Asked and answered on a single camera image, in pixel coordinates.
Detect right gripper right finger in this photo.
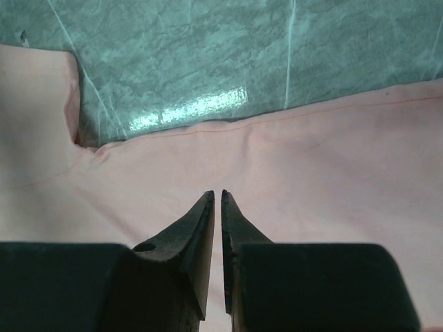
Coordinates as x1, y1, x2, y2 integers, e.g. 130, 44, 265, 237
221, 191, 421, 331

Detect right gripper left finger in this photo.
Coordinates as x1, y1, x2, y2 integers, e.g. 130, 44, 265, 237
1, 191, 215, 331

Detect salmon pink t shirt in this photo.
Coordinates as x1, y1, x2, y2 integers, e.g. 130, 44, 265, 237
1, 46, 442, 330

